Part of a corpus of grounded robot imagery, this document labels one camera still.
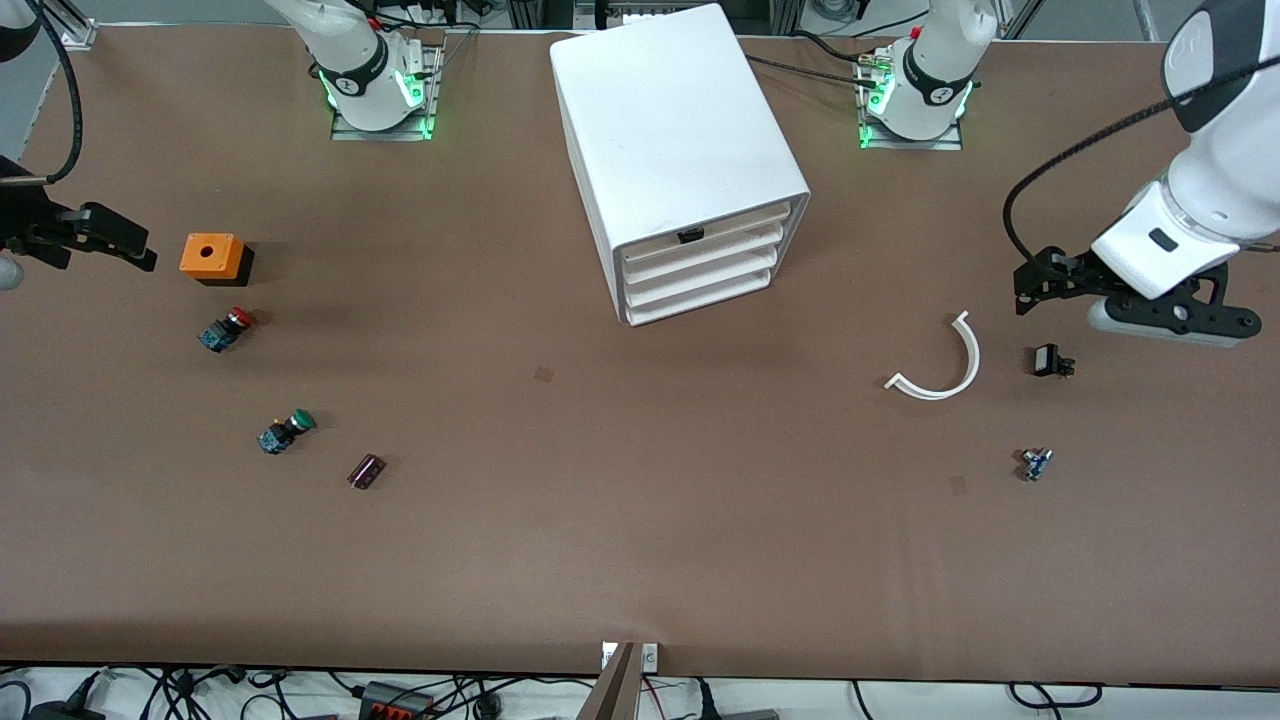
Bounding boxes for black power strip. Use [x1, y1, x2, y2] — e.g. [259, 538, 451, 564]
[360, 680, 436, 720]

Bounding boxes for red push button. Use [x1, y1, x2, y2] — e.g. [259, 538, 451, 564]
[197, 307, 257, 354]

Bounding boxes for wooden post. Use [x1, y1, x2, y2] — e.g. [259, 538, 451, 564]
[578, 642, 641, 720]

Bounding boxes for black looped cable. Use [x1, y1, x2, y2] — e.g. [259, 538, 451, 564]
[1008, 682, 1104, 711]

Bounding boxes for white curved plastic bracket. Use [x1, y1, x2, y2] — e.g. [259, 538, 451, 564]
[884, 310, 982, 402]

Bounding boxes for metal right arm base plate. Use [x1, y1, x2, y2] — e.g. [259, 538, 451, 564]
[330, 40, 446, 143]

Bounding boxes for orange box with black base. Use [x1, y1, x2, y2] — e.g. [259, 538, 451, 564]
[179, 232, 255, 288]

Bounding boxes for black cable on table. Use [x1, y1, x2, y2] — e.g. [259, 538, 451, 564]
[745, 30, 901, 89]

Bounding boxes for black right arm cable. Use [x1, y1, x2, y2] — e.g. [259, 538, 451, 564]
[0, 0, 83, 188]

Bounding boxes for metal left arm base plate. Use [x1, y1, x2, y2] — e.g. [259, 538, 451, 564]
[858, 50, 966, 153]

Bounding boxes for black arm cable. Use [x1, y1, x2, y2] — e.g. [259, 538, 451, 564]
[0, 0, 83, 188]
[1003, 55, 1280, 266]

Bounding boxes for green push button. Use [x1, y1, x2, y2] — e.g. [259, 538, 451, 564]
[257, 408, 317, 457]

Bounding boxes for white drawer with dividers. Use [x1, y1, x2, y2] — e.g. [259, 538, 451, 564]
[620, 203, 798, 269]

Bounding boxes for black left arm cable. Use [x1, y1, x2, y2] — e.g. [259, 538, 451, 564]
[1003, 55, 1280, 266]

